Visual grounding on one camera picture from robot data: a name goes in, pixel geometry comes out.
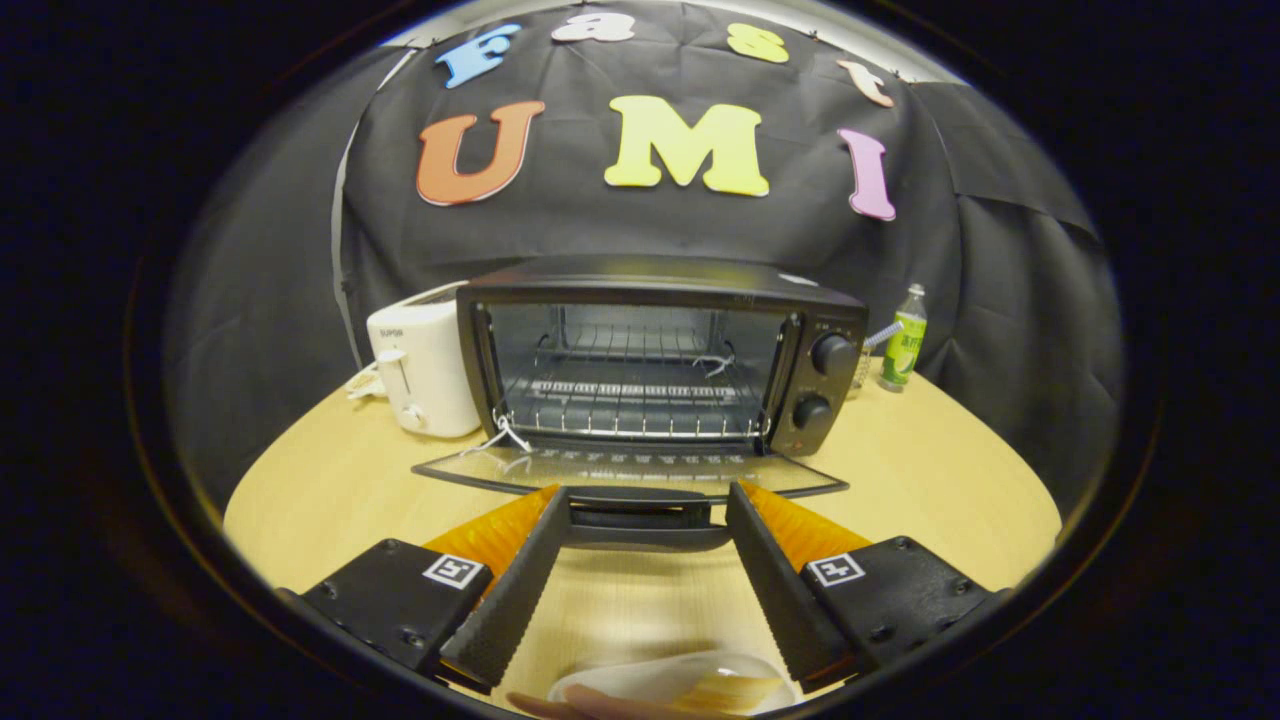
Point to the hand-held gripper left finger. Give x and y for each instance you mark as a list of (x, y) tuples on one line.
[(510, 595)]

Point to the white pop-up toaster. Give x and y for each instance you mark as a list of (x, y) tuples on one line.
[(425, 370)]

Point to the green drink bottle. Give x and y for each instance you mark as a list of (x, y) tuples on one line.
[(903, 350)]

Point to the small white plate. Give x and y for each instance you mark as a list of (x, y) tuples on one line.
[(640, 675)]

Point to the spiral bread roll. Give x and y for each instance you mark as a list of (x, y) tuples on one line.
[(740, 692)]

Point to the clear glass container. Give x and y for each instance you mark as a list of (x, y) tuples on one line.
[(862, 372)]

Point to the black toaster oven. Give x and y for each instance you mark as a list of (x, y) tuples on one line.
[(650, 290)]

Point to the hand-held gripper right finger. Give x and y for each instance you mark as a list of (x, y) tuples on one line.
[(775, 590)]

